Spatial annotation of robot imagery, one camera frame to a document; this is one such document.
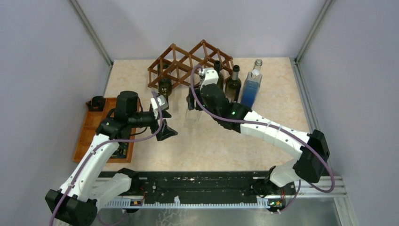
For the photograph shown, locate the blue square glass bottle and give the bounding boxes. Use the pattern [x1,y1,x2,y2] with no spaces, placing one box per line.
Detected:
[240,69,263,108]

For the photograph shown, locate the white toothed cable strip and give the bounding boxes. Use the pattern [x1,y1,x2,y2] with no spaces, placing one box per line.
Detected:
[103,196,271,209]

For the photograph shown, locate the black patterned coaster in tray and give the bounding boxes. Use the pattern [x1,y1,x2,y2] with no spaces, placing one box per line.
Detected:
[111,144,128,159]

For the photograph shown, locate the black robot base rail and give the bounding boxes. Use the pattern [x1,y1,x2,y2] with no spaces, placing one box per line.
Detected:
[121,171,296,204]

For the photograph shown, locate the purple cable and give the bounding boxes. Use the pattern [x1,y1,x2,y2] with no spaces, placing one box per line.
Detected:
[190,65,335,214]
[49,90,164,226]

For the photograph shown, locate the white label wine bottle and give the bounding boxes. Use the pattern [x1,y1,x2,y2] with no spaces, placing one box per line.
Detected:
[214,60,224,90]

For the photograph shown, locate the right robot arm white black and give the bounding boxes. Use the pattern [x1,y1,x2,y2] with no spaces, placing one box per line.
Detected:
[188,84,335,194]

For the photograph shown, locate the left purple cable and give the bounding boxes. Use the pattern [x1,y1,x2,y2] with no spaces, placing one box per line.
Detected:
[49,90,164,226]

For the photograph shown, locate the orange wooden tray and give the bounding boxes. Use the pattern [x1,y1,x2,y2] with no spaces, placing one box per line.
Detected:
[72,97,134,163]

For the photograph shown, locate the small clear glass bottle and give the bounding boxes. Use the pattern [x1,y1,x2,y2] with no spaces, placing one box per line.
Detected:
[184,109,202,129]

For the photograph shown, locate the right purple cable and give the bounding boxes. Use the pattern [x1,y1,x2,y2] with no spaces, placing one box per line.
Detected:
[190,65,335,214]

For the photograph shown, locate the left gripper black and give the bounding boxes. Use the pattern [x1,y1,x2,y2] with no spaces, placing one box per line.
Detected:
[129,109,178,140]

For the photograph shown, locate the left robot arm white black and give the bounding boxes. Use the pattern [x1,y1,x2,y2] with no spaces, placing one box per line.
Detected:
[45,91,178,226]

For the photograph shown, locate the brown wooden wine rack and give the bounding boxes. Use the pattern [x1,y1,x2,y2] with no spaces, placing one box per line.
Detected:
[147,40,234,89]

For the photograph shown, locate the dark green wine bottle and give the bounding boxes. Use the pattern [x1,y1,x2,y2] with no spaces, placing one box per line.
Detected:
[157,63,172,102]

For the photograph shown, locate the brown label wine bottle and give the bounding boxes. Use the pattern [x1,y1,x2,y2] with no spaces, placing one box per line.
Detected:
[224,65,242,102]

